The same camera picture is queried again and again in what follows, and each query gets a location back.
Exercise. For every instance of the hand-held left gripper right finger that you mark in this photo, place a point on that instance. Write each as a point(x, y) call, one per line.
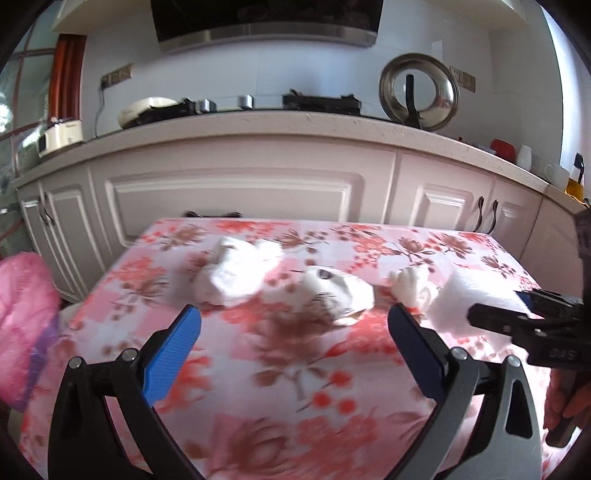
point(415, 355)

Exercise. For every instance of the person's right hand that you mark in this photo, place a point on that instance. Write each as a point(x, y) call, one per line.
point(553, 397)

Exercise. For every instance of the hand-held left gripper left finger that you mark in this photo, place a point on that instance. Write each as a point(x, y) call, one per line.
point(171, 355)

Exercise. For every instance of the large crumpled white cloth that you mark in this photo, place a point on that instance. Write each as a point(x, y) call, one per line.
point(235, 277)

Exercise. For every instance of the white rice cooker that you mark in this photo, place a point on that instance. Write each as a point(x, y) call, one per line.
point(64, 136)

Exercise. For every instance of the steel range hood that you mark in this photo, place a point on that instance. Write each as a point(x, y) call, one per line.
point(268, 18)

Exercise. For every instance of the red container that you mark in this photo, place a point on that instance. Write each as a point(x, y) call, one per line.
point(503, 148)

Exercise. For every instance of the white bottle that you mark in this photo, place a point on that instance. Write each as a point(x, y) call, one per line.
point(524, 159)

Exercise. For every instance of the black gas stove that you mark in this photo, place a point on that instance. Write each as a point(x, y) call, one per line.
point(318, 101)

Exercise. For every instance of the stainless steel pot lid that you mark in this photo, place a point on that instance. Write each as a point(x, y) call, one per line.
point(434, 97)

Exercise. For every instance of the white kitchen base cabinet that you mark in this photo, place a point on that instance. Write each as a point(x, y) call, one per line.
point(231, 194)

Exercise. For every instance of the yellow oil bottle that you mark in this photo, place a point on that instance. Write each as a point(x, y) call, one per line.
point(575, 187)

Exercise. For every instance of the white cloth with print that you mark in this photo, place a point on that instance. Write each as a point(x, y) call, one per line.
point(341, 290)

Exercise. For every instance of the brass wall socket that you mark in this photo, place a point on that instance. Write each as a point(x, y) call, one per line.
point(464, 79)
point(117, 75)

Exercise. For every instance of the pink floral tablecloth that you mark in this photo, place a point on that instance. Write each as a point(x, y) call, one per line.
point(295, 369)

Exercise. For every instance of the white towel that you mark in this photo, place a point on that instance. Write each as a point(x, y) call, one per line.
point(457, 300)

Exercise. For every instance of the white wall cabinet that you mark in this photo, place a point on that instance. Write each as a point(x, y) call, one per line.
point(92, 11)

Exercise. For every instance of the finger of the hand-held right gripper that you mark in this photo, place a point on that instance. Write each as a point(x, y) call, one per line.
point(494, 318)
point(545, 301)

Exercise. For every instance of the white cup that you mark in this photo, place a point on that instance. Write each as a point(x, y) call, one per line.
point(556, 175)

